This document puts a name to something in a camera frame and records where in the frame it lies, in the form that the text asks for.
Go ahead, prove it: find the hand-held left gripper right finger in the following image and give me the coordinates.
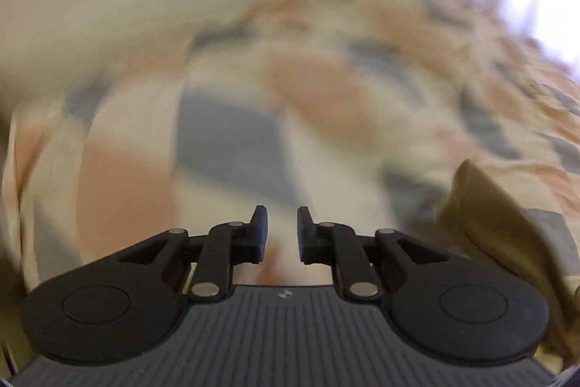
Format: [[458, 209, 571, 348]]
[[296, 206, 454, 302]]

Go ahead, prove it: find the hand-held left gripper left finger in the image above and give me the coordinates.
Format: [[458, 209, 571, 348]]
[[118, 205, 270, 302]]

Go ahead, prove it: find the brown garment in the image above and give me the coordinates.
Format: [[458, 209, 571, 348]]
[[434, 158, 580, 366]]

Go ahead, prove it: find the checkered patchwork quilt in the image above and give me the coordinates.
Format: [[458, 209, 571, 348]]
[[0, 0, 580, 370]]

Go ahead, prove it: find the white pillow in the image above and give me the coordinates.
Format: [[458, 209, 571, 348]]
[[0, 0, 391, 107]]

